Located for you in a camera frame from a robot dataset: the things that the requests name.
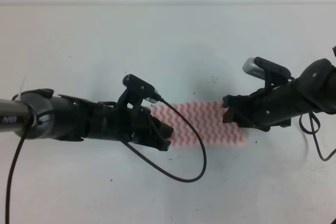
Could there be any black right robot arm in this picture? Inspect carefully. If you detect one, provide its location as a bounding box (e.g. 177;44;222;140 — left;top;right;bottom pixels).
223;57;335;132

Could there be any black right camera cable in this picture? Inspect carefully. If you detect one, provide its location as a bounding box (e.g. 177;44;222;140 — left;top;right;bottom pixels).
287;76;336;161

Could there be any black left camera cable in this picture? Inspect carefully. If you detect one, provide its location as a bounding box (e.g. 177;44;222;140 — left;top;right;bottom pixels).
5;98;207;224

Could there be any pink white striped towel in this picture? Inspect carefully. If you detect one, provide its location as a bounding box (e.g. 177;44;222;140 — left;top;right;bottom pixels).
148;101;244;148

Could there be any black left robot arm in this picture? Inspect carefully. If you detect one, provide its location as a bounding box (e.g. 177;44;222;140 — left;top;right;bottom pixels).
1;89;174;151

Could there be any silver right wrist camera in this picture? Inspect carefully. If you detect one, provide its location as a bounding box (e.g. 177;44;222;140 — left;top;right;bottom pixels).
242;57;294;91

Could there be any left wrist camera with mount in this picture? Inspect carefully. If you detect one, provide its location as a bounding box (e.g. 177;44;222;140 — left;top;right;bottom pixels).
122;74;161;104

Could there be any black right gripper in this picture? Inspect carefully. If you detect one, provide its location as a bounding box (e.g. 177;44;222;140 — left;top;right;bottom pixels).
223;84;299;132

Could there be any black camera cable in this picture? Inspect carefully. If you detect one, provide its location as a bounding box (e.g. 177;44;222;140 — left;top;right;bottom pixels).
5;98;207;224
287;76;336;161

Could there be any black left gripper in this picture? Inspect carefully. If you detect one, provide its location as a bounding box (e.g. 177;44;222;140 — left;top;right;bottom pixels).
86;102;174;152

